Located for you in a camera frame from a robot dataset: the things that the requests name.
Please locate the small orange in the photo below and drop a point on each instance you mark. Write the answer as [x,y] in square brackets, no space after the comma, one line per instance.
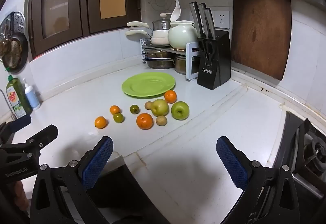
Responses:
[115,109]
[100,122]

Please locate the medium orange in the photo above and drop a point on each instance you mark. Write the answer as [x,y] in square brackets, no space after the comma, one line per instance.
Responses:
[170,96]

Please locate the person's left hand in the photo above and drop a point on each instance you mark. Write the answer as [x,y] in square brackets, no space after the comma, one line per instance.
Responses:
[19,196]

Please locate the brown kiwi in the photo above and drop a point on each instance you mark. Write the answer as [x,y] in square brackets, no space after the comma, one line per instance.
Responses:
[148,105]
[161,120]

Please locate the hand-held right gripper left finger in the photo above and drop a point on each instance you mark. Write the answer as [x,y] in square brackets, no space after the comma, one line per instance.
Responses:
[98,163]

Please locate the small green fruit dark spot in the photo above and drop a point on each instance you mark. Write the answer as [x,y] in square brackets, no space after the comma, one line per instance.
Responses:
[134,109]

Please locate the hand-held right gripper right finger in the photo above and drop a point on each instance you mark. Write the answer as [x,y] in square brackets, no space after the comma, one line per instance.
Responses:
[233,165]

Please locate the green plate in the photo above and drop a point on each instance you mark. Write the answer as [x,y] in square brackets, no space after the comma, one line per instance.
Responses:
[145,84]

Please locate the yellow-green apple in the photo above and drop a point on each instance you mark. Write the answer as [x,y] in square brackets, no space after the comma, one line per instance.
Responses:
[160,107]

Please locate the white ladle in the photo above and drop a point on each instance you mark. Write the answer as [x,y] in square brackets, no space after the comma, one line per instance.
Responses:
[175,14]

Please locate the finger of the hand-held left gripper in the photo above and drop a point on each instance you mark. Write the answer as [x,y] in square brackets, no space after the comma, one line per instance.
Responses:
[20,122]
[43,136]

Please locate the white pump bottle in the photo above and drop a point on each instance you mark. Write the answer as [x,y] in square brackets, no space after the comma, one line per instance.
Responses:
[31,98]

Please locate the white metal pot rack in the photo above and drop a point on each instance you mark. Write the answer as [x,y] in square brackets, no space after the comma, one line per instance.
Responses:
[189,61]

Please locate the pale green ceramic pot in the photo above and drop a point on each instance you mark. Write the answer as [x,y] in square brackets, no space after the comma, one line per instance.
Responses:
[182,35]

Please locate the green apple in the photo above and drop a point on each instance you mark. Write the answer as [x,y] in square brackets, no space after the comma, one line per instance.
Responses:
[180,110]

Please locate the wooden cutting board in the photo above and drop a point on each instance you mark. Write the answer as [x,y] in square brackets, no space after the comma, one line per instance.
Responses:
[259,30]

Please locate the black kitchen scissors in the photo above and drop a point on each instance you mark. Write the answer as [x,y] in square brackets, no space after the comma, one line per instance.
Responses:
[207,48]

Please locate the black knife block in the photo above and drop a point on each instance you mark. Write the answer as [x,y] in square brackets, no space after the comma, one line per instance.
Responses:
[219,61]

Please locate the brass skimmer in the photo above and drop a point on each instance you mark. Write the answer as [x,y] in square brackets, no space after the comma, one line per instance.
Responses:
[5,47]

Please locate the steel pot with lid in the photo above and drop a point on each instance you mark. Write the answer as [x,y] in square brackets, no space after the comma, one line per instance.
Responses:
[161,25]

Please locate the large orange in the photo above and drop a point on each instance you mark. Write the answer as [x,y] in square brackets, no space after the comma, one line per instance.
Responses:
[144,121]

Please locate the white wall socket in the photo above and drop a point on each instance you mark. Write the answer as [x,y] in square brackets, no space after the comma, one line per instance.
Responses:
[221,19]

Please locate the white saucepan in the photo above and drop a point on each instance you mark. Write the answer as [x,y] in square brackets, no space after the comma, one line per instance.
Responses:
[160,33]
[159,41]

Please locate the black frying pan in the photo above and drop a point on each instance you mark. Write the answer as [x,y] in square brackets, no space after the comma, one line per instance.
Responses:
[20,58]

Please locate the black gas stove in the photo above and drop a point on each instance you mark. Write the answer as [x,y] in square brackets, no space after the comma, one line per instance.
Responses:
[310,147]

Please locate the green dish soap bottle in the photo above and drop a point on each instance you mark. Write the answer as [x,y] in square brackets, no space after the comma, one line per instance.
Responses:
[16,99]

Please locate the perforated steel steamer plate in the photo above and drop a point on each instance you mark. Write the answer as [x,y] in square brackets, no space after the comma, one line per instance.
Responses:
[15,19]

